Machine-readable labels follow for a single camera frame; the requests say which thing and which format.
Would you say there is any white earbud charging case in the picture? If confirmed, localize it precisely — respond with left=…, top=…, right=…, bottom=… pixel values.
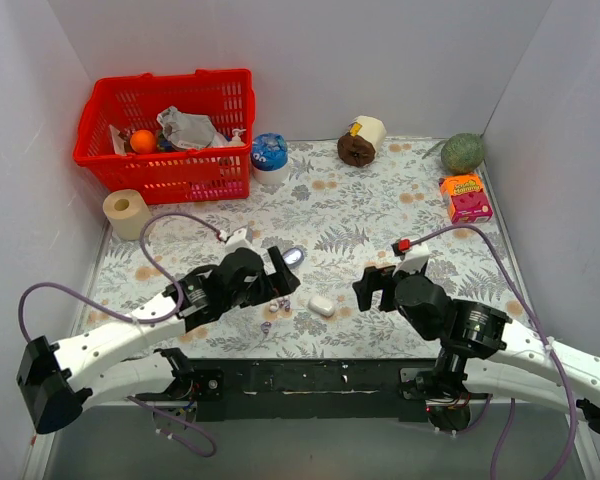
left=307, top=295, right=335, bottom=318

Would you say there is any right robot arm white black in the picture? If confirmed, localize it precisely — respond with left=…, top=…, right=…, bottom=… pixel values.
left=352, top=267, right=600, bottom=434

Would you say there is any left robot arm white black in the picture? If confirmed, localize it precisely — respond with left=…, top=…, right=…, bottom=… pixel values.
left=16, top=247, right=301, bottom=434

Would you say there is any floral table mat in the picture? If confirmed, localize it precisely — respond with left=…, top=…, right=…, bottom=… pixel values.
left=76, top=138, right=540, bottom=360

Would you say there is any orange pink sponge box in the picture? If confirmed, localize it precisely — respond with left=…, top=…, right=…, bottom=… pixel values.
left=439, top=173, right=493, bottom=224

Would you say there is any blue white wipes tub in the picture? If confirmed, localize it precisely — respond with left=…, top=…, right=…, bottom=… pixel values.
left=251, top=133, right=289, bottom=185

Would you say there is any beige paper roll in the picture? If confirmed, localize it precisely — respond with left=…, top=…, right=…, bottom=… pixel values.
left=102, top=189, right=152, bottom=241

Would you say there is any white pump bottle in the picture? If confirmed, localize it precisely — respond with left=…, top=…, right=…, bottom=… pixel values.
left=227, top=129, right=246, bottom=148

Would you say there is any brown cream towel roll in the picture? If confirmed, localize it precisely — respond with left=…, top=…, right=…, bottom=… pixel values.
left=337, top=115, right=387, bottom=168

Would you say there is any green textured melon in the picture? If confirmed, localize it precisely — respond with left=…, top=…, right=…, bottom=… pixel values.
left=423, top=133, right=486, bottom=175

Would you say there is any crumpled grey plastic bag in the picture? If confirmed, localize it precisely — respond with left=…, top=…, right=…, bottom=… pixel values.
left=156, top=106, right=229, bottom=150

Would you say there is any red plastic shopping basket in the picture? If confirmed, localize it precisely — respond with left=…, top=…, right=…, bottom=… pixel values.
left=73, top=68, right=256, bottom=205

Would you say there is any orange fruit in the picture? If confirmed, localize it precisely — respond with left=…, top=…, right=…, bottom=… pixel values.
left=129, top=129, right=157, bottom=155

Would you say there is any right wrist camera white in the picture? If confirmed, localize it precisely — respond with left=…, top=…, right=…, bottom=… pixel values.
left=391, top=239, right=430, bottom=275

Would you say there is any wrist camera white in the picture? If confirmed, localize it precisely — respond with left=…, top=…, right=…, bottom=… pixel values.
left=217, top=225, right=254, bottom=255
left=391, top=239, right=430, bottom=275

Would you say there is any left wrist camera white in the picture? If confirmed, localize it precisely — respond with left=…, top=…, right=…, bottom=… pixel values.
left=217, top=225, right=254, bottom=255

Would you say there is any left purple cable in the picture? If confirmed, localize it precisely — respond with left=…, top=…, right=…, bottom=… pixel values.
left=18, top=211, right=227, bottom=459

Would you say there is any purple cable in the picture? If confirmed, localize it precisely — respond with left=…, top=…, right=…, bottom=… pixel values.
left=409, top=223, right=580, bottom=480
left=18, top=211, right=227, bottom=459

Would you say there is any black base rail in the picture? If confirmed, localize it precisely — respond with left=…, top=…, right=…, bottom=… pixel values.
left=137, top=349, right=484, bottom=433

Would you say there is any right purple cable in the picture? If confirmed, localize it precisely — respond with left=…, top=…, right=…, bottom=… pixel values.
left=409, top=223, right=580, bottom=480

